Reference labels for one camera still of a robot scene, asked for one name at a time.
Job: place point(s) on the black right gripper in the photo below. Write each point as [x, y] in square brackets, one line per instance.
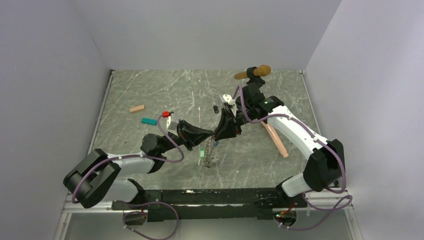
[227, 127]

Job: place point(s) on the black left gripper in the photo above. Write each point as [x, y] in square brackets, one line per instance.
[192, 135]

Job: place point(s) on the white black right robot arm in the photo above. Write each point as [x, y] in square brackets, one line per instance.
[325, 158]

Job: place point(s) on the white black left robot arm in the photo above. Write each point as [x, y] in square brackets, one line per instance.
[98, 176]

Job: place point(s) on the black tag key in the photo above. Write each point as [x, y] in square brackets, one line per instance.
[217, 108]

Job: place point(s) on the teal block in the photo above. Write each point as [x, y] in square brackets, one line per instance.
[149, 121]

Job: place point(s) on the black microphone stand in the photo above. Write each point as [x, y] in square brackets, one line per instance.
[256, 81]

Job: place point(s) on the tan wooden block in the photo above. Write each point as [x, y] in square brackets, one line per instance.
[137, 108]

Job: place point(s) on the gold microphone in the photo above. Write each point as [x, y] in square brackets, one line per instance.
[261, 71]

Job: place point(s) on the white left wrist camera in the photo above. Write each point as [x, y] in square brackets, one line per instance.
[172, 120]

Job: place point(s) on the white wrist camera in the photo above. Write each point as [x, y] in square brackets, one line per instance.
[229, 102]
[172, 120]

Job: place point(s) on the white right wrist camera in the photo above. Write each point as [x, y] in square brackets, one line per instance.
[229, 102]

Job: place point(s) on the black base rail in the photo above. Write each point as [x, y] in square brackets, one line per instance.
[189, 204]

